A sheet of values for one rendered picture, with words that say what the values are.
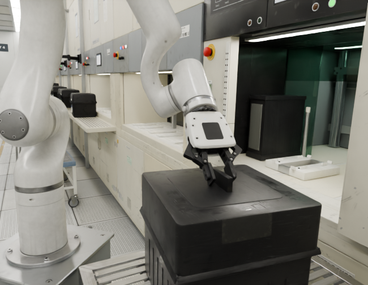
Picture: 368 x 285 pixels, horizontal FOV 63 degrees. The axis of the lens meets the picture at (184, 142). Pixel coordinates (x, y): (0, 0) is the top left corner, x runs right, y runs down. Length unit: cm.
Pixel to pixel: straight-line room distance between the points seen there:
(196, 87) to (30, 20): 40
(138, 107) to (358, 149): 213
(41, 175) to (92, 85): 331
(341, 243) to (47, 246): 77
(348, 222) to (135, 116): 213
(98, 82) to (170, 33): 339
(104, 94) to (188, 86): 343
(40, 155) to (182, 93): 41
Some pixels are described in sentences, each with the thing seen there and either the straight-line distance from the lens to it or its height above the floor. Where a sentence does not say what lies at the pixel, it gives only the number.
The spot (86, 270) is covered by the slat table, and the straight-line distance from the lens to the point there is 85.
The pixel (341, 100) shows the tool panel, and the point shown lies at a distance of 190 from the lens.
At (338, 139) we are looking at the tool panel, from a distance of 193.
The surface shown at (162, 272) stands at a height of 86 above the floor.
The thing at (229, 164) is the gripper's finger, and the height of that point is 106.
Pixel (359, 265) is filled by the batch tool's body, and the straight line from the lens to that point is 92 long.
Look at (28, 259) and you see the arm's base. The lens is 92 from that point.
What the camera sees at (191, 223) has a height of 101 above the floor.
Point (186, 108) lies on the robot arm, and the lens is 71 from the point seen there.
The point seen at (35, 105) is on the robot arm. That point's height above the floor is 117.
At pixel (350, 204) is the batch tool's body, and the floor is 95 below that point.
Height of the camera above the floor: 123
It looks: 12 degrees down
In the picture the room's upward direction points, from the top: 1 degrees clockwise
